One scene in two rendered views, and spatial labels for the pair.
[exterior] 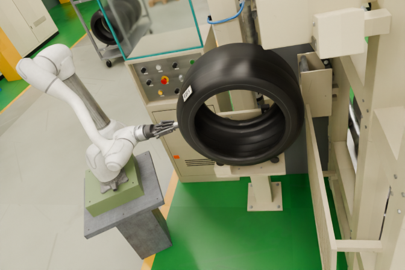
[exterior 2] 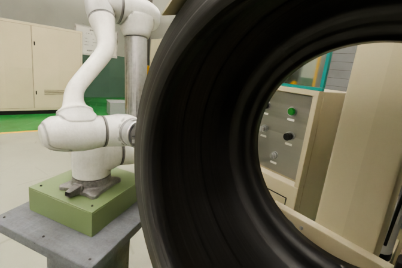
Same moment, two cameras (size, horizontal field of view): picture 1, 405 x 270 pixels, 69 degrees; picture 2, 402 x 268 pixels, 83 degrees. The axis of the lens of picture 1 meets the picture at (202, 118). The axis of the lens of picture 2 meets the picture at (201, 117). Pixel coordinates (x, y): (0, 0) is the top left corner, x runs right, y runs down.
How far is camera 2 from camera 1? 1.10 m
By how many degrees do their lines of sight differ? 35
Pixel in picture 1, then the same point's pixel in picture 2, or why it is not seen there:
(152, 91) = not seen: hidden behind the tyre
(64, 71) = (131, 22)
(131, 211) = (50, 242)
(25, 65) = not seen: outside the picture
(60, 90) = (99, 23)
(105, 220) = (26, 223)
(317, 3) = not seen: outside the picture
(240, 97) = (347, 200)
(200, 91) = not seen: outside the picture
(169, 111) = not seen: hidden behind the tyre
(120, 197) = (64, 212)
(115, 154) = (60, 119)
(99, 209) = (39, 204)
